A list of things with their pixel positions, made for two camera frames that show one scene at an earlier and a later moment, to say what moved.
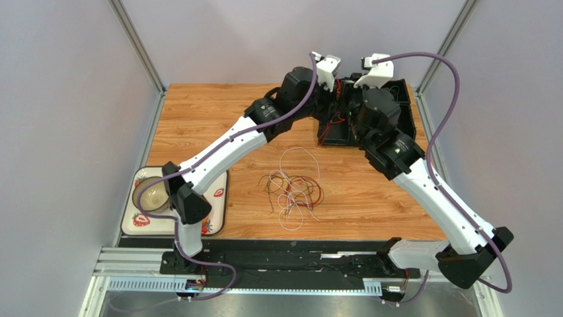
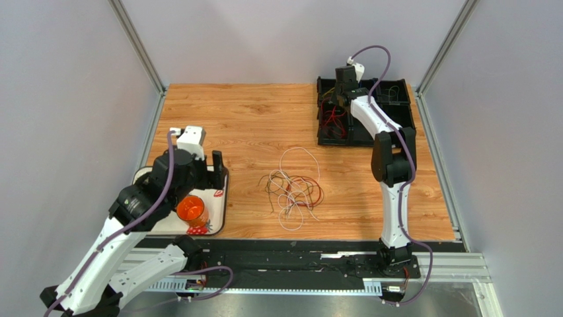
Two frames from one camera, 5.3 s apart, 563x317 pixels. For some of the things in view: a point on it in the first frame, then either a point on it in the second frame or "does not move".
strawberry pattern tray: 135,222 does not move
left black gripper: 330,97 -> 213,179
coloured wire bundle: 295,188 does not move
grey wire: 395,91 does not move
